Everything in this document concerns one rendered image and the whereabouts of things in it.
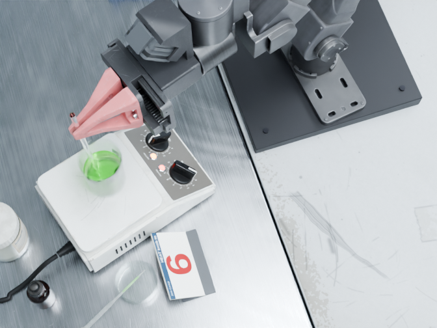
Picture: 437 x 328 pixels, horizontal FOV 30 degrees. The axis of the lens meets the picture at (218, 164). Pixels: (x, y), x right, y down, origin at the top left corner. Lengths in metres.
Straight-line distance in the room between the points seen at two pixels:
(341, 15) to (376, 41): 0.19
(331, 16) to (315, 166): 0.23
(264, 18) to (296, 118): 0.27
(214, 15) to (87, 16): 0.45
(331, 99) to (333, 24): 0.15
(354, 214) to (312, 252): 0.08
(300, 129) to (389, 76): 0.15
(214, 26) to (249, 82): 0.34
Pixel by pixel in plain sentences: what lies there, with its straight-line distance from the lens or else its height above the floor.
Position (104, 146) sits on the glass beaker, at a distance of 1.00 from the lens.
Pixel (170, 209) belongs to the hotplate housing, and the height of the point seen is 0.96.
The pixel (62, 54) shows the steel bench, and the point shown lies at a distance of 1.22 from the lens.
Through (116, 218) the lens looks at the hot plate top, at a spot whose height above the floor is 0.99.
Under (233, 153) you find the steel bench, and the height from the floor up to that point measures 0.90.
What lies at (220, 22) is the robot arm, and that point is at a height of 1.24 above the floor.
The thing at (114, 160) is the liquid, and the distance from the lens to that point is 1.00.
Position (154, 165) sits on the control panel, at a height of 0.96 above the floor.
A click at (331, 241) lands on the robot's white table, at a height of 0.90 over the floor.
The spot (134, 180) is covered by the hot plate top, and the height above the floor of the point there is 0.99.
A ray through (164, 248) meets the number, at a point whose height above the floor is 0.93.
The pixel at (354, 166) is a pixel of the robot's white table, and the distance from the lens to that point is 1.15.
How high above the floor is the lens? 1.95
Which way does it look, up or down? 69 degrees down
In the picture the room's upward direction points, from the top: 2 degrees clockwise
